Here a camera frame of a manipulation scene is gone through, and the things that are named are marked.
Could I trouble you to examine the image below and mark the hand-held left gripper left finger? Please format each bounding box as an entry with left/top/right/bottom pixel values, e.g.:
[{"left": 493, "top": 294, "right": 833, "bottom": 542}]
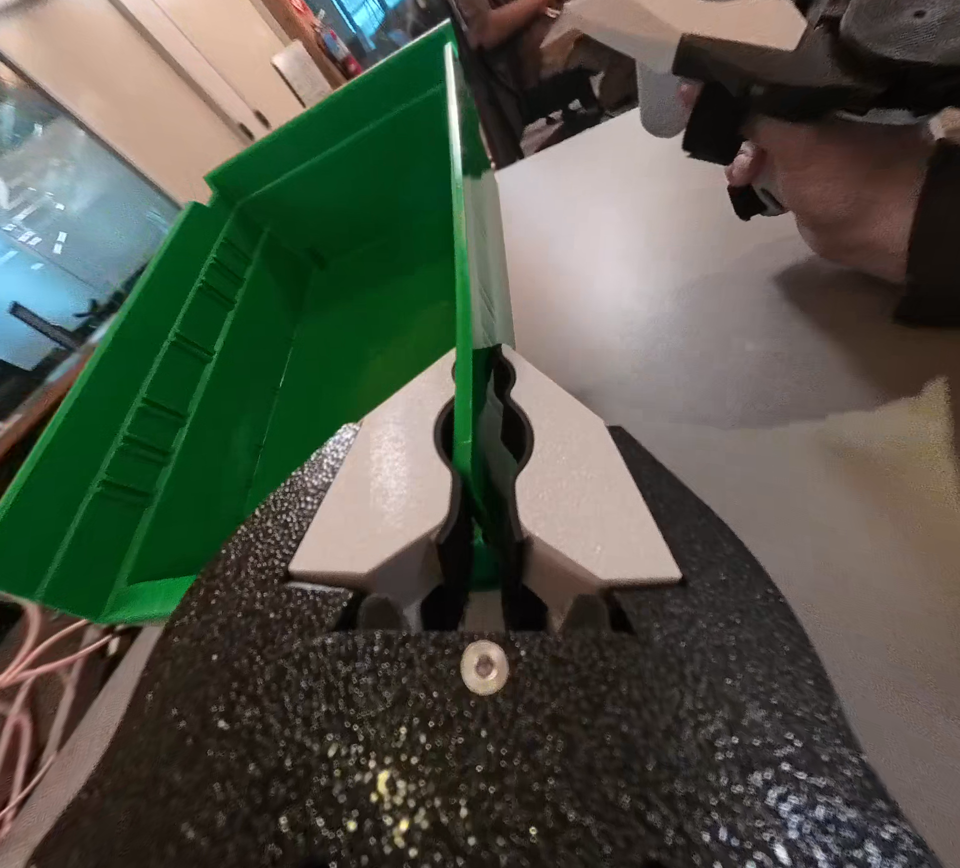
[{"left": 287, "top": 348, "right": 470, "bottom": 629}]

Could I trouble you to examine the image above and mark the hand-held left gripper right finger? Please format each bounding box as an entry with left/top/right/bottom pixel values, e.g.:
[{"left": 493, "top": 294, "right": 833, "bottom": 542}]
[{"left": 491, "top": 345, "right": 684, "bottom": 630}]

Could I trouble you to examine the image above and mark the green plastic bin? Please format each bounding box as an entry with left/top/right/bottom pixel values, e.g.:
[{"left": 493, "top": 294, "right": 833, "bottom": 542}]
[{"left": 0, "top": 20, "right": 519, "bottom": 625}]

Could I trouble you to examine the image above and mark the person's right hand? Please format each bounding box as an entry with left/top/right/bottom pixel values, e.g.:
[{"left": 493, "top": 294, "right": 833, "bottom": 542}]
[{"left": 723, "top": 118, "right": 933, "bottom": 285}]

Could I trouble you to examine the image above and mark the white paper notice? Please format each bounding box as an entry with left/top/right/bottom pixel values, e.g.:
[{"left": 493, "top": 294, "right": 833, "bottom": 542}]
[{"left": 270, "top": 41, "right": 336, "bottom": 110}]

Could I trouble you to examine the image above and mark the glass partition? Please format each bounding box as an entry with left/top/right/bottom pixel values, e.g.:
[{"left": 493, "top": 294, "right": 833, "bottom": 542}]
[{"left": 0, "top": 54, "right": 185, "bottom": 426}]

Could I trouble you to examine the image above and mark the white cabinet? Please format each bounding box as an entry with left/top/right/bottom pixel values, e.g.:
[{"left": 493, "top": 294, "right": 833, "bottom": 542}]
[{"left": 0, "top": 0, "right": 301, "bottom": 209}]

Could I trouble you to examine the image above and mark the pink braided cable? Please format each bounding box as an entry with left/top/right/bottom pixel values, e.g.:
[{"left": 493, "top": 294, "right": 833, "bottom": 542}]
[{"left": 0, "top": 601, "right": 121, "bottom": 816}]

